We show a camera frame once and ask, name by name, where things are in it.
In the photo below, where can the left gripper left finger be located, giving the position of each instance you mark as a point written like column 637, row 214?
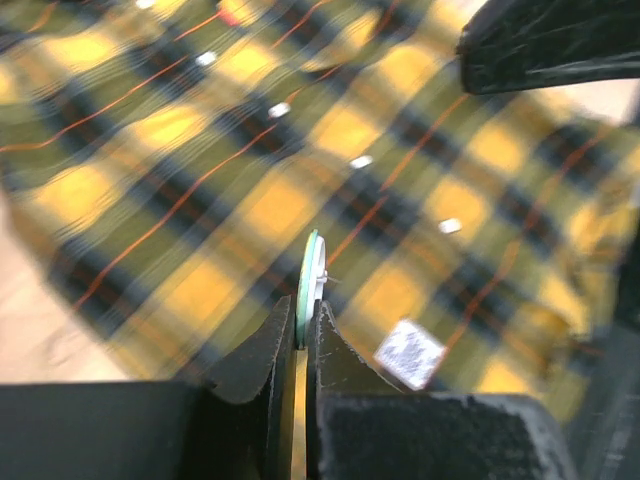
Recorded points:
column 236, row 422

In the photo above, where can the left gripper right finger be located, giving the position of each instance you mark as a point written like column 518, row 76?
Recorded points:
column 360, row 426

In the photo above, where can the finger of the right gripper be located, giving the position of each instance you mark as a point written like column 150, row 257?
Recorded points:
column 510, row 46

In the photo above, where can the round green white brooch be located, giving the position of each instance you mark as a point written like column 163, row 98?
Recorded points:
column 312, row 279

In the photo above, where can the yellow plaid shirt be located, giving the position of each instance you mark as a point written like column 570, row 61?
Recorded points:
column 167, row 160

